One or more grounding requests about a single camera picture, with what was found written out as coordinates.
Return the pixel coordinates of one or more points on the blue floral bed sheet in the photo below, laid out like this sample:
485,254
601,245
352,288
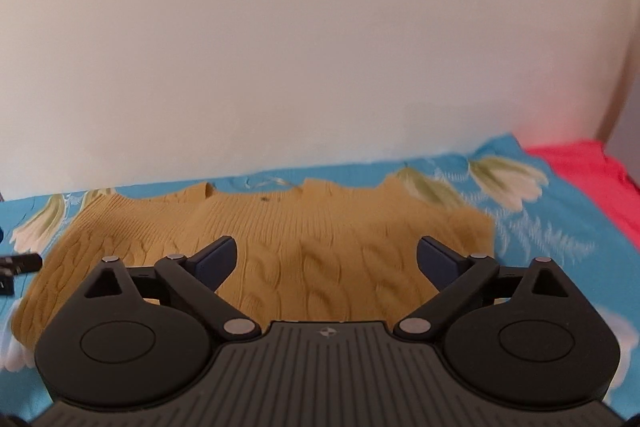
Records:
562,223

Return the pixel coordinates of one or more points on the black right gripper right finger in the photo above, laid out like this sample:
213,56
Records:
525,338

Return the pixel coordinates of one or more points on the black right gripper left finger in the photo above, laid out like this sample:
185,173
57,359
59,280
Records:
135,337

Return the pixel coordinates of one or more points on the mustard cable-knit cardigan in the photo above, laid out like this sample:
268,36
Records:
318,252

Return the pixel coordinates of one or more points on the red blanket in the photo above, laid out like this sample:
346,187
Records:
601,177

